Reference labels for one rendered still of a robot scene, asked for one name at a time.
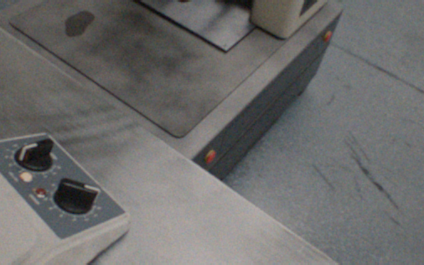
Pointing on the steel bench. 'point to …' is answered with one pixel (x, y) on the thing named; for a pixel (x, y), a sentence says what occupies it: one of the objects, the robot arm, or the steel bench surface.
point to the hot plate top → (1, 226)
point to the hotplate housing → (80, 253)
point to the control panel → (101, 212)
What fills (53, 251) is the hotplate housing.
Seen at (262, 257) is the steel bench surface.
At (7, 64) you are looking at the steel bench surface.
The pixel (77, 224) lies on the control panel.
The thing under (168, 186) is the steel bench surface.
